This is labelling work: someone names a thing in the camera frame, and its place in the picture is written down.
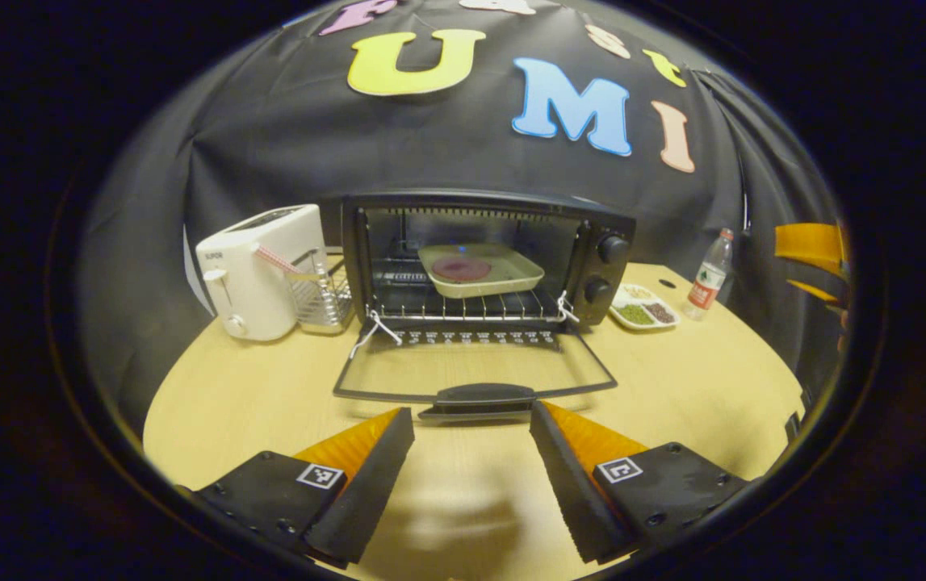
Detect striped pink straw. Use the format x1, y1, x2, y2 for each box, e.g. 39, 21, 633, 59
256, 245, 304, 277

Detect white toaster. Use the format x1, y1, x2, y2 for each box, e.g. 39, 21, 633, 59
195, 204, 330, 342

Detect pink round food slice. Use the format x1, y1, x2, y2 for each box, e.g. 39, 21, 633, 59
432, 257, 492, 282

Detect white divided dish of beans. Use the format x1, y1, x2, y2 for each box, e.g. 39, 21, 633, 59
608, 282, 681, 331

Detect black electric oven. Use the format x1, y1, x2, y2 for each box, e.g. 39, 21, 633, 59
332, 190, 637, 422

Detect cream square plate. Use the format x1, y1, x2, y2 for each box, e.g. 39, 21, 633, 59
418, 244, 546, 299

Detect metal wire rack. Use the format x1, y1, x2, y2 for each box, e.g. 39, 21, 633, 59
291, 249, 355, 336

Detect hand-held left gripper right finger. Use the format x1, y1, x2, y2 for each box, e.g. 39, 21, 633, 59
529, 401, 754, 566

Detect clear water bottle red label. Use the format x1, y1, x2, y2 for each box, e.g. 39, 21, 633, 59
685, 228, 735, 322

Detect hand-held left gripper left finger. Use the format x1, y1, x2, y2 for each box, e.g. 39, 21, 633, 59
176, 408, 415, 568

